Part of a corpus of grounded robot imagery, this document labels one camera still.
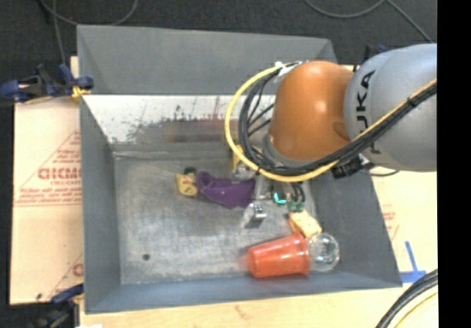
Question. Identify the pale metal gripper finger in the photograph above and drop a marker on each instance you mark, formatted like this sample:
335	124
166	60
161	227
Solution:
254	214
243	173

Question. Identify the purple cloth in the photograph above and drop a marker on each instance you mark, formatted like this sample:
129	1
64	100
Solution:
228	190

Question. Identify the black cylinder on white bracket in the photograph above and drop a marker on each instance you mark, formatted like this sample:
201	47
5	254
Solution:
346	169

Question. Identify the grey metal bin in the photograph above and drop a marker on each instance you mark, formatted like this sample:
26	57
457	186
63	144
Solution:
176	216

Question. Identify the orange-red plastic cup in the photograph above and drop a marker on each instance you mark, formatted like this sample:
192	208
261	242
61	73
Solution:
277	256

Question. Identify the yellow and black toy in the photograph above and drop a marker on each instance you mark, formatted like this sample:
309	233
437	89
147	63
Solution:
185	185

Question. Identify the cardboard board with red print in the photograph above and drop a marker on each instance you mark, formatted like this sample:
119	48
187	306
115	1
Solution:
44	209

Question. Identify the yellow toy bread slice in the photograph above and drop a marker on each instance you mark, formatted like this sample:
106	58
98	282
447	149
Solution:
304	224

